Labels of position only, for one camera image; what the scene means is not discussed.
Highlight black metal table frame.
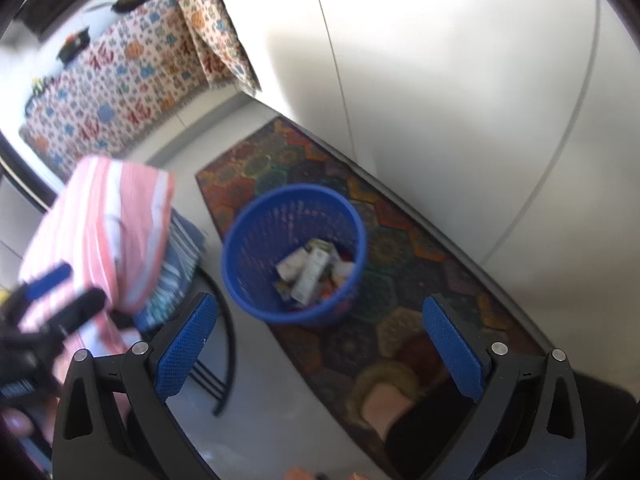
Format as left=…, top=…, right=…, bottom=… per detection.
left=191, top=264, right=237, bottom=417

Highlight blue striped cloth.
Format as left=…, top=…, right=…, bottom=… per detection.
left=132, top=210, right=209, bottom=332

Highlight black clay pot orange lid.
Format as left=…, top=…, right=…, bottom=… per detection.
left=56, top=27, right=92, bottom=64

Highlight small printed cloth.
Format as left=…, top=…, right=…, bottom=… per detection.
left=175, top=0, right=264, bottom=97

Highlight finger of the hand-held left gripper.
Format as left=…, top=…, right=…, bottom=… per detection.
left=17, top=261, right=74, bottom=303
left=30, top=286, right=109, bottom=338

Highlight white plastic wipes box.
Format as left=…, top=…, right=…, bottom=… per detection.
left=291, top=251, right=332, bottom=307

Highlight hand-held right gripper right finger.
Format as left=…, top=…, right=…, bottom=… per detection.
left=421, top=295, right=588, bottom=480

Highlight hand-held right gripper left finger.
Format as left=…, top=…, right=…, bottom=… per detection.
left=50, top=290, right=218, bottom=480

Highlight blue plastic waste basket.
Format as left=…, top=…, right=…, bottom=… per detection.
left=221, top=184, right=369, bottom=329

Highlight hexagon patterned rug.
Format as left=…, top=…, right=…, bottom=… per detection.
left=195, top=117, right=547, bottom=480

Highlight pink white striped tablecloth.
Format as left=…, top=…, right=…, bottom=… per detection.
left=17, top=155, right=177, bottom=361

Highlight person's left hand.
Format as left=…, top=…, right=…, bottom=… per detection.
left=0, top=406, right=37, bottom=438

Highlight pile of snack wrappers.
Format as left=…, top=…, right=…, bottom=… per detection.
left=273, top=240, right=358, bottom=312

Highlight brown fuzzy slipper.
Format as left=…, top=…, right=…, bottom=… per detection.
left=349, top=359, right=437, bottom=442

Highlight large printed cloth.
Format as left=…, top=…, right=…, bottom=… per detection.
left=19, top=0, right=202, bottom=182

